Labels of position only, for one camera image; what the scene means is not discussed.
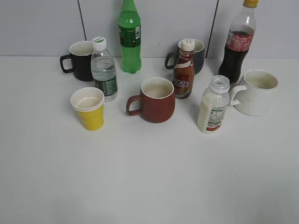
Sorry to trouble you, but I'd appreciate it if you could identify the yellow paper cup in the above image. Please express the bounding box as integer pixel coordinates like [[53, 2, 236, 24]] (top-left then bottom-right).
[[70, 87, 105, 131]]

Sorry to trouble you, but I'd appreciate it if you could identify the milk bottle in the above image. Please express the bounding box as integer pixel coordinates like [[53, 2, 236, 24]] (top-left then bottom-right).
[[197, 75, 230, 134]]

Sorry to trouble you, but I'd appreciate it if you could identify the red ceramic mug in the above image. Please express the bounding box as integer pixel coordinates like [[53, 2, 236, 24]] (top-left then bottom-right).
[[126, 77, 175, 123]]

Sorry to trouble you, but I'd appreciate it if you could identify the brown coffee drink bottle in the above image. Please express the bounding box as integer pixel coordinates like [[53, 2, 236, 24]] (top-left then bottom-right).
[[173, 38, 195, 99]]

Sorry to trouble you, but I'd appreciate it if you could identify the clear water bottle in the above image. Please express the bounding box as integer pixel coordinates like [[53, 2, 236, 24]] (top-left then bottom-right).
[[91, 37, 118, 102]]

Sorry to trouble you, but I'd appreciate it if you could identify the dark grey ceramic mug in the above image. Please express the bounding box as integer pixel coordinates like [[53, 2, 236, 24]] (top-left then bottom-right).
[[164, 39, 205, 74]]

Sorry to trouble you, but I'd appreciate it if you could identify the green soda bottle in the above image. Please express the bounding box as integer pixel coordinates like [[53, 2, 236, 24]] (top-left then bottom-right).
[[118, 0, 142, 74]]

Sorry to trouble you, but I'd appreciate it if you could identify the black ceramic mug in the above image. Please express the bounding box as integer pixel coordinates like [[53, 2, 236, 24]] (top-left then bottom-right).
[[59, 41, 93, 82]]

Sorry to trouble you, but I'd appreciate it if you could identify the white ceramic mug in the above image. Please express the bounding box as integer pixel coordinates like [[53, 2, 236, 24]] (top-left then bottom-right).
[[229, 70, 278, 117]]

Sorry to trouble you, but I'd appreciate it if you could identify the cola bottle yellow cap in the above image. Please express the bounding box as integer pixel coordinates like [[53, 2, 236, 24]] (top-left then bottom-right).
[[218, 0, 258, 83]]

